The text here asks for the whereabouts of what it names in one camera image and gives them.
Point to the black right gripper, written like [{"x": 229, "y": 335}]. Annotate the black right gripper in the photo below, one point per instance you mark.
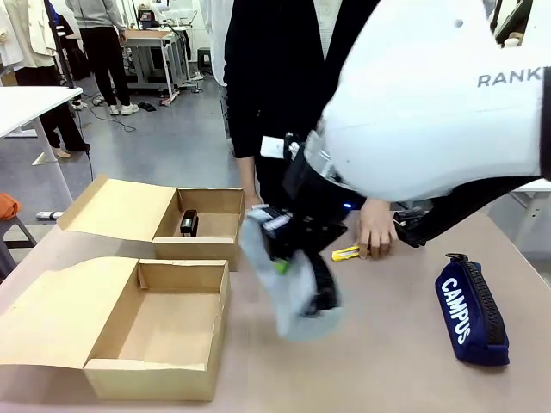
[{"x": 314, "y": 202}]

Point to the yellow utility knife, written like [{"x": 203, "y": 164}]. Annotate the yellow utility knife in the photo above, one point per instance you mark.
[{"x": 344, "y": 254}]

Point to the larger cardboard box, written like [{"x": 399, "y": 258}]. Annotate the larger cardboard box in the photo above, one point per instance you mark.
[{"x": 64, "y": 310}]

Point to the person's right forearm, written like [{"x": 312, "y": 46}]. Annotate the person's right forearm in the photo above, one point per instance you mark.
[{"x": 246, "y": 176}]

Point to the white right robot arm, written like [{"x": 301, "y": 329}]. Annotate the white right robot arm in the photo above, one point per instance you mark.
[{"x": 430, "y": 107}]

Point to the cardboard box with black stapler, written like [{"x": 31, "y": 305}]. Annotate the cardboard box with black stapler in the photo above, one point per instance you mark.
[{"x": 129, "y": 211}]

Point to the person's right hand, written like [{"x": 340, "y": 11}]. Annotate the person's right hand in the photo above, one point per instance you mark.
[{"x": 252, "y": 202}]

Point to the person's left hand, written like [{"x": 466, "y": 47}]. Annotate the person's left hand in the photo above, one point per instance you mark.
[{"x": 378, "y": 228}]

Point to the black stapler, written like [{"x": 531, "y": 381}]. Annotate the black stapler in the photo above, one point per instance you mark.
[{"x": 188, "y": 223}]

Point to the person's torso in black cardigan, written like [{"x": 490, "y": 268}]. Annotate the person's torso in black cardigan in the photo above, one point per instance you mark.
[{"x": 267, "y": 64}]

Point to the navy CAMPUS pencil case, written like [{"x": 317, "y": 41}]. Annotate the navy CAMPUS pencil case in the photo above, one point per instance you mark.
[{"x": 471, "y": 310}]

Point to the white hanging garment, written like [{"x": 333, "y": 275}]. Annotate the white hanging garment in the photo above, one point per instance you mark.
[{"x": 216, "y": 38}]

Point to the white power strip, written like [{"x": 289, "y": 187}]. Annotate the white power strip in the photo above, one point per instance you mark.
[{"x": 48, "y": 214}]

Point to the grey-legged workbench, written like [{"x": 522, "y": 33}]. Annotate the grey-legged workbench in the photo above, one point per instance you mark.
[{"x": 150, "y": 47}]

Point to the small white table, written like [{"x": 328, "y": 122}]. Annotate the small white table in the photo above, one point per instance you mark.
[{"x": 531, "y": 193}]

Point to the grey stool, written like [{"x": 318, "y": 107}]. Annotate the grey stool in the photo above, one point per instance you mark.
[{"x": 17, "y": 232}]

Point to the person in grey top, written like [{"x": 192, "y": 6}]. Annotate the person in grey top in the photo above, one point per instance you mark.
[{"x": 105, "y": 56}]

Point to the machine on workbench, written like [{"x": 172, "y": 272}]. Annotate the machine on workbench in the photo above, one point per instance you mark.
[{"x": 148, "y": 19}]

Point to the orange cloth item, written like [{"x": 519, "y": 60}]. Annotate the orange cloth item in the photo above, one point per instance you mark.
[{"x": 8, "y": 205}]

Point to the large white table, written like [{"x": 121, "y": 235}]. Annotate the large white table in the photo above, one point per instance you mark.
[{"x": 26, "y": 103}]

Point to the person in cream jacket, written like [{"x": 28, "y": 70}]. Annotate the person in cream jacket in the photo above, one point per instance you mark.
[{"x": 34, "y": 38}]

